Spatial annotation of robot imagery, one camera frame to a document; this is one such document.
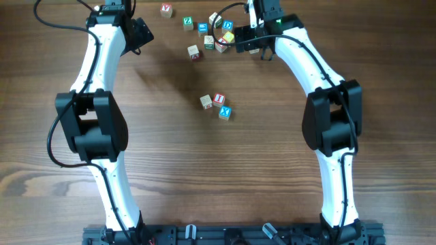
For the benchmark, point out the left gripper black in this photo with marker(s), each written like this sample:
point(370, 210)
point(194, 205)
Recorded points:
point(144, 34)

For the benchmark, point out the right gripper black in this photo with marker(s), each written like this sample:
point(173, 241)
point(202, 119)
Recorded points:
point(242, 36)

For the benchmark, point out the red I wooden block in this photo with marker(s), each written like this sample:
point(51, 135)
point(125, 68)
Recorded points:
point(218, 100)

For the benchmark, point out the white number wooden block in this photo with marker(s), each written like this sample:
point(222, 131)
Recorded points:
point(206, 102)

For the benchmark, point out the blue X wooden block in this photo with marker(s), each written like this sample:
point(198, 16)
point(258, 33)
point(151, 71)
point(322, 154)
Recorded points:
point(225, 113)

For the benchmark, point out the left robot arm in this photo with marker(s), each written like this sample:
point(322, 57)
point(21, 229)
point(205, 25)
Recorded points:
point(94, 126)

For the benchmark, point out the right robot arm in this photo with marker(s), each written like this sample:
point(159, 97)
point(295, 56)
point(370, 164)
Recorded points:
point(332, 119)

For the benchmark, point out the yellow wooden block right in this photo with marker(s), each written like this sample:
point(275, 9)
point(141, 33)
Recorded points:
point(254, 51)

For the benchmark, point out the yellow wooden block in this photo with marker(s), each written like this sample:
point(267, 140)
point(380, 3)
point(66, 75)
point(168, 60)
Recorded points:
point(229, 37)
point(254, 51)

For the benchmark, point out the yellow wooden block centre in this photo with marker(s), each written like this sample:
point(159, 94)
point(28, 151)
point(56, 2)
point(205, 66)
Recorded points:
point(229, 37)

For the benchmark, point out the blue D wooden block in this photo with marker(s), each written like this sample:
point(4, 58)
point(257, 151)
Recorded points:
point(227, 26)

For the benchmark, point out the red framed I block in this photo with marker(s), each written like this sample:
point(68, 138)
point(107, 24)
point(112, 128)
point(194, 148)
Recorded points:
point(221, 45)

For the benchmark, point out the white green wooden block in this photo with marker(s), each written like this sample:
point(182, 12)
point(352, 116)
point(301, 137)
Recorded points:
point(215, 20)

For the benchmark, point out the red V wooden block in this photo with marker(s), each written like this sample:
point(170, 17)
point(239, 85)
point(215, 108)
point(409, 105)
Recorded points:
point(166, 10)

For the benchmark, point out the green picture wooden block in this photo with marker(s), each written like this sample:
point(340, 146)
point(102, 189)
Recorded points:
point(209, 42)

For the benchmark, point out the blue S wooden block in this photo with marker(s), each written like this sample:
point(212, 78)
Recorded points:
point(202, 29)

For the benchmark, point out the green Z wooden block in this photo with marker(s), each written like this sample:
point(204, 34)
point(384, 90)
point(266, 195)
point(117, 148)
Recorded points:
point(187, 23)

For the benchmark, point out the white red wooden block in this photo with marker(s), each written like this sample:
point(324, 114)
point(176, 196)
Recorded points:
point(193, 52)

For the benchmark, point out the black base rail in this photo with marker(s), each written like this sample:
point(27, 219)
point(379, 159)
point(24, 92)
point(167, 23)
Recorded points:
point(304, 233)

